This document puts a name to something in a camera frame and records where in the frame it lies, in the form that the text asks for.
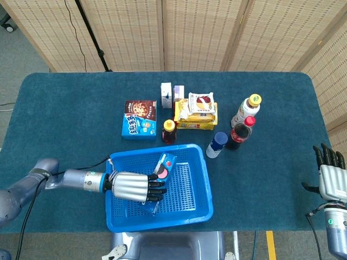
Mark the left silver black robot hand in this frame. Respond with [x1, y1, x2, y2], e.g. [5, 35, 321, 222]
[104, 171, 168, 203]

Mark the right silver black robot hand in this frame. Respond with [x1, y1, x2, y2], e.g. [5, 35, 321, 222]
[301, 142, 347, 204]

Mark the blue Oreo cookie box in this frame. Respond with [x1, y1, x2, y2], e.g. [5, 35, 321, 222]
[142, 152, 178, 215]

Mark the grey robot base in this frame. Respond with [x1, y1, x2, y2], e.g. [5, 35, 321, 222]
[101, 231, 236, 260]

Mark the blue plastic basket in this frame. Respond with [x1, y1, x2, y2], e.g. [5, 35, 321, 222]
[105, 143, 214, 233]

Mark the blue brown chocolate-chip cookie box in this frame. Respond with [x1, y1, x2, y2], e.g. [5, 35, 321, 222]
[121, 100, 158, 141]

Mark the dark red bottle yellow cap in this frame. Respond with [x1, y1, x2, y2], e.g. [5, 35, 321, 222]
[162, 119, 178, 145]

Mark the yellow floor tape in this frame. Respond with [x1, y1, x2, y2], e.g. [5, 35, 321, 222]
[265, 230, 278, 260]

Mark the yellow snack box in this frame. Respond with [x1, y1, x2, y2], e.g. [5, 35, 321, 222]
[175, 101, 219, 131]

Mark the teal table mat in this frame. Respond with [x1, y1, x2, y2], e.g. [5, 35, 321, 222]
[0, 71, 340, 233]

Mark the yellow snack bag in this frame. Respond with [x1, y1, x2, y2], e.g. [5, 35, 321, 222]
[173, 98, 218, 123]

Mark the white bottle blue cap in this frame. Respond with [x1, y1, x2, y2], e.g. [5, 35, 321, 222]
[205, 132, 229, 159]

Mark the white blue-print drink carton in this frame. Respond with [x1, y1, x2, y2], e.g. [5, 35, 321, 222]
[160, 82, 174, 109]

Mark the white purple-print drink carton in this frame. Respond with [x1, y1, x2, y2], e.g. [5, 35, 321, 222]
[172, 85, 185, 103]

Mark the cola bottle red cap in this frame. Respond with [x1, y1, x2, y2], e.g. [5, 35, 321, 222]
[226, 115, 256, 151]

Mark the white red bread packet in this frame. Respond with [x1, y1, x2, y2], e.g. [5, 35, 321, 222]
[188, 92, 216, 114]

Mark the white tea bottle yellow cap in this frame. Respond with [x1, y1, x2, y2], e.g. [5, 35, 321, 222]
[230, 93, 262, 128]

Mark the white table leg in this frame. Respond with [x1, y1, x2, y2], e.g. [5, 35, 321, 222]
[232, 231, 241, 260]

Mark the black stand pole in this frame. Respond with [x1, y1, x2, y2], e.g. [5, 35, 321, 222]
[74, 0, 113, 73]

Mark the bamboo folding screen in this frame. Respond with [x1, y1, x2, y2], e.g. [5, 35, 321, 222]
[0, 0, 347, 152]

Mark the black caster wheel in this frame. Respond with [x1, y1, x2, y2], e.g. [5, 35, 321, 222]
[0, 12, 15, 34]

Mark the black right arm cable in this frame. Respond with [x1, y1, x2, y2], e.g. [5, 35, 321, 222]
[305, 203, 330, 260]

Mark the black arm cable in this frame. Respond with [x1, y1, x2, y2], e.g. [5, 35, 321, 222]
[15, 155, 112, 260]
[305, 203, 330, 260]

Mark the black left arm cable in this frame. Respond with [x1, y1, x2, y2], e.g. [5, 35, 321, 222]
[15, 155, 112, 260]

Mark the thin black hanging cable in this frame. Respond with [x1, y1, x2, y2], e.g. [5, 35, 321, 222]
[63, 0, 87, 73]

